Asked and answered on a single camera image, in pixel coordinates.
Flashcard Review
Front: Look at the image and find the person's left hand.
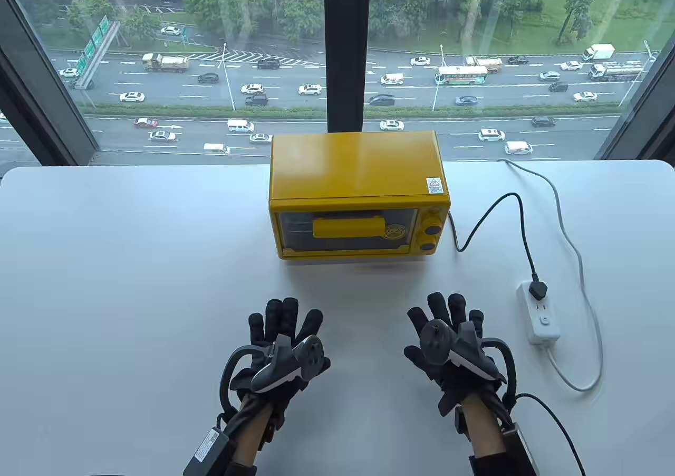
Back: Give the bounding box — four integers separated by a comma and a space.
229, 297, 332, 409

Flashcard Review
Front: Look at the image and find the person's right hand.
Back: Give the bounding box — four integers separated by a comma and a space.
403, 292, 508, 419

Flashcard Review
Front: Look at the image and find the black oven power cord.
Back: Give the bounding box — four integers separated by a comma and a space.
447, 193, 550, 302

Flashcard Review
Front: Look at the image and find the white power strip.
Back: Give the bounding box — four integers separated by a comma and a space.
516, 281, 562, 345

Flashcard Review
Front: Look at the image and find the yellow toaster oven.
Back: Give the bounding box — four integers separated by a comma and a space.
268, 130, 452, 261

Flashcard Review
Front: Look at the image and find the person's right forearm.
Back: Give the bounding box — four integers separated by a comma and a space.
463, 393, 508, 460

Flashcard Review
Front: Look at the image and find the person's left forearm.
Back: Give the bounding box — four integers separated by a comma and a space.
231, 392, 276, 467

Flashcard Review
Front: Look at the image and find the black grey hand tracker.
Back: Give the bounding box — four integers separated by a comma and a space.
419, 320, 502, 385
250, 334, 325, 393

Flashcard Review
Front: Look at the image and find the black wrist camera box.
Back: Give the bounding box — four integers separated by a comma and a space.
183, 427, 230, 476
500, 425, 542, 476

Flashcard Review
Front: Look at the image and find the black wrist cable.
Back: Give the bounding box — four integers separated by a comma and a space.
513, 392, 587, 476

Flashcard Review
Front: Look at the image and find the black slanted window frame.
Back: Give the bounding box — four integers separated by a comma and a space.
594, 32, 675, 161
0, 0, 102, 166

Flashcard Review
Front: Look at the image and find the black window frame pillar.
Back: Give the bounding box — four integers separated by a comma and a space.
322, 0, 371, 134

